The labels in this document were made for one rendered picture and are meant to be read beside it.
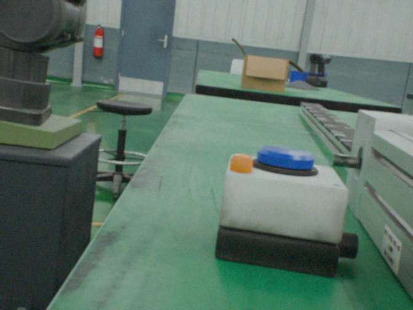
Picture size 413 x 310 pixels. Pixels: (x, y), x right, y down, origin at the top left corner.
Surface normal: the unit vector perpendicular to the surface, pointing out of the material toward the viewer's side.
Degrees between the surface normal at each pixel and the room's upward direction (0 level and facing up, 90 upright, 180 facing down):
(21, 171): 90
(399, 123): 90
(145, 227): 0
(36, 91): 92
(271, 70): 68
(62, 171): 90
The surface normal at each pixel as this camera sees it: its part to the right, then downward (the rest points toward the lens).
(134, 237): 0.12, -0.98
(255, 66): 0.01, -0.22
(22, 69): 0.46, 0.21
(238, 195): -0.08, 0.16
